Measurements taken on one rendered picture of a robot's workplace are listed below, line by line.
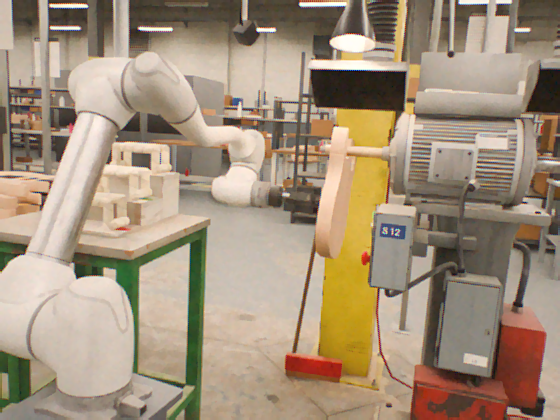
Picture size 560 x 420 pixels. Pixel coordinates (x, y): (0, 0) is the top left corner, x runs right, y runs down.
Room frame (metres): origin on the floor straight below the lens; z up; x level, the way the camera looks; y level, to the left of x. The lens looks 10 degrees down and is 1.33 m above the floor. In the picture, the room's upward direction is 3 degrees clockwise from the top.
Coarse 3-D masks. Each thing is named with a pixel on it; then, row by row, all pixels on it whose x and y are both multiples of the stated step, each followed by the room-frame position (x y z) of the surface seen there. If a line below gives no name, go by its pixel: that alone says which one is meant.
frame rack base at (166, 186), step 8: (152, 176) 1.86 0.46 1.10; (160, 176) 1.85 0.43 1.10; (168, 176) 1.89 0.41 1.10; (176, 176) 1.96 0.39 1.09; (112, 184) 1.90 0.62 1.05; (120, 184) 1.89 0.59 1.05; (128, 184) 1.88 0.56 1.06; (152, 184) 1.86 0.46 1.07; (160, 184) 1.85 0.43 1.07; (168, 184) 1.89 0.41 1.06; (176, 184) 1.96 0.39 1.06; (120, 192) 1.89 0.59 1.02; (128, 192) 1.88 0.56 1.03; (152, 192) 1.86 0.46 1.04; (160, 192) 1.85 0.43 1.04; (168, 192) 1.90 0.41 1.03; (176, 192) 1.97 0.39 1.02; (168, 200) 1.90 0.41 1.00; (176, 200) 1.97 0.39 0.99; (168, 208) 1.90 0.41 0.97; (176, 208) 1.97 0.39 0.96; (168, 216) 1.90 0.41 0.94
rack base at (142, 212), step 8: (112, 192) 1.88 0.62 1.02; (128, 200) 1.73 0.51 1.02; (144, 200) 1.75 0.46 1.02; (152, 200) 1.77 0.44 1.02; (160, 200) 1.83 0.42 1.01; (96, 208) 1.73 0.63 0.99; (128, 208) 1.70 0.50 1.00; (136, 208) 1.69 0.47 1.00; (144, 208) 1.71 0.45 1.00; (152, 208) 1.77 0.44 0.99; (160, 208) 1.83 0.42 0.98; (88, 216) 1.74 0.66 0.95; (96, 216) 1.73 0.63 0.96; (128, 216) 1.70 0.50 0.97; (136, 216) 1.69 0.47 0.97; (144, 216) 1.71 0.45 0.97; (152, 216) 1.77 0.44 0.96; (160, 216) 1.83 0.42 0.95; (136, 224) 1.69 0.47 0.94; (144, 224) 1.72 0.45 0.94
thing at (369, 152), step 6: (348, 150) 1.58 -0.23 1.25; (354, 150) 1.58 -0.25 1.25; (360, 150) 1.57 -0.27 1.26; (366, 150) 1.57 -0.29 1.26; (372, 150) 1.56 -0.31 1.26; (378, 150) 1.56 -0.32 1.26; (360, 156) 1.58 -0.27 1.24; (366, 156) 1.57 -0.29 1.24; (372, 156) 1.56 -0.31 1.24; (378, 156) 1.56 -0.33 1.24
